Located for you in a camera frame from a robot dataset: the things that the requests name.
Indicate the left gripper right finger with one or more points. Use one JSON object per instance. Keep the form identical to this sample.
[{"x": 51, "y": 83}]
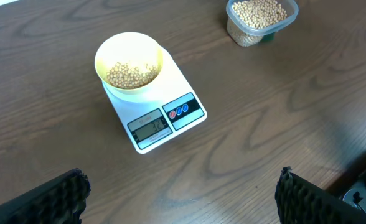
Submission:
[{"x": 300, "y": 202}]

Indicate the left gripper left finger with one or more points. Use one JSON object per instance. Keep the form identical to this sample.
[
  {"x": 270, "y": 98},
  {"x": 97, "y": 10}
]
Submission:
[{"x": 59, "y": 201}]

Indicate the soybeans in bowl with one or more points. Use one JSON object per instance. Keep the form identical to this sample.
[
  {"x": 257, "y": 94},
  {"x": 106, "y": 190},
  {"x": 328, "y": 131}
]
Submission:
[{"x": 131, "y": 76}]

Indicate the white digital kitchen scale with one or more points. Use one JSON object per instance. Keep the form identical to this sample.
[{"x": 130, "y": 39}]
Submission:
[{"x": 165, "y": 109}]

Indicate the yellow plastic bowl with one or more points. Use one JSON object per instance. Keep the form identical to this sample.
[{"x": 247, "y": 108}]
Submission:
[{"x": 128, "y": 47}]

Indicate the green lid under container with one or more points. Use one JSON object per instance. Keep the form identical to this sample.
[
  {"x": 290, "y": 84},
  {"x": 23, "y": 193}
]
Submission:
[{"x": 268, "y": 37}]

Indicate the clear plastic container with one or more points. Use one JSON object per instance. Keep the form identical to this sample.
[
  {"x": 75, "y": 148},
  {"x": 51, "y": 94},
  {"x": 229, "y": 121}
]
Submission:
[{"x": 260, "y": 25}]

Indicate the soybeans in container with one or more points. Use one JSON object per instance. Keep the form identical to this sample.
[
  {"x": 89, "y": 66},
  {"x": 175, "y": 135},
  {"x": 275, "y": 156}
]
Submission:
[{"x": 257, "y": 14}]

